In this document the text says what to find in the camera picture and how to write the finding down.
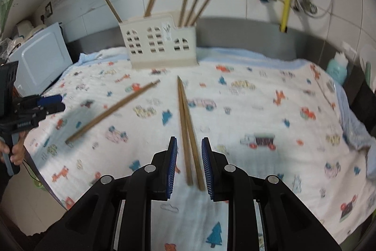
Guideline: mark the wooden chopstick long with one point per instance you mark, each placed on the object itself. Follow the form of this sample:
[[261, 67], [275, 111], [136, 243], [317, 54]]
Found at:
[[109, 111]]

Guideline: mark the wooden chopstick pair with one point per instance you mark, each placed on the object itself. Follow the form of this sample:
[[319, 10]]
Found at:
[[148, 8]]

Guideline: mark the wall power socket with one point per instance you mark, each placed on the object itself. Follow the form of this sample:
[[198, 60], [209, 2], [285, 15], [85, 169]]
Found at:
[[48, 10]]

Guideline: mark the chrome angle valve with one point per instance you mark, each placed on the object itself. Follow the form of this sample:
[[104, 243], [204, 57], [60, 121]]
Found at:
[[308, 7]]

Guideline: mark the white microwave oven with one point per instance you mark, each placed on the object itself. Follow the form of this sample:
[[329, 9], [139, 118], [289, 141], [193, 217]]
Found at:
[[42, 59]]

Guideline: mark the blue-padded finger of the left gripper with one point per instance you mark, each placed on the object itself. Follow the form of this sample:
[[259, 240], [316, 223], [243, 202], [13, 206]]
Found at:
[[49, 100]]

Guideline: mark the cartoon print white cloth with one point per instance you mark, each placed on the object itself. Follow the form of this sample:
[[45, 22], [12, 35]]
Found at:
[[265, 121]]

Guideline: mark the white kitchen appliance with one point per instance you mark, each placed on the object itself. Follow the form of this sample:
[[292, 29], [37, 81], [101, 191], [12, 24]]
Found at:
[[26, 30]]

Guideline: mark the teal soap pump bottle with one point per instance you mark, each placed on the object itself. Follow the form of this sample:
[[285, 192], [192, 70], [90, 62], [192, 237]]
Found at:
[[337, 66]]

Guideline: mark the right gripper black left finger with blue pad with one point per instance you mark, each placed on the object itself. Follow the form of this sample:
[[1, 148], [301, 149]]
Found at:
[[115, 214]]

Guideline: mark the person's left hand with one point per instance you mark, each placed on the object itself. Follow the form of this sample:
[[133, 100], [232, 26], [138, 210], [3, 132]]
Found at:
[[18, 150]]

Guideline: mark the white rice spoon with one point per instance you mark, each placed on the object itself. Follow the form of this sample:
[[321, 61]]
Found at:
[[367, 61]]

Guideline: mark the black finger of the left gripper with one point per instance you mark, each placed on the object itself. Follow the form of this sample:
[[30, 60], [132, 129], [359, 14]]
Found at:
[[50, 109]]

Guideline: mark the beige plastic utensil holder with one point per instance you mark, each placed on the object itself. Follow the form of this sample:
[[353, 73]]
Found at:
[[157, 41]]

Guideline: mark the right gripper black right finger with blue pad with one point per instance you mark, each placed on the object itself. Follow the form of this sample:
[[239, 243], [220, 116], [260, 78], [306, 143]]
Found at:
[[264, 214]]

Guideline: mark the black utensil container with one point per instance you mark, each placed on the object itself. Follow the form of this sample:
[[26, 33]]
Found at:
[[360, 97]]

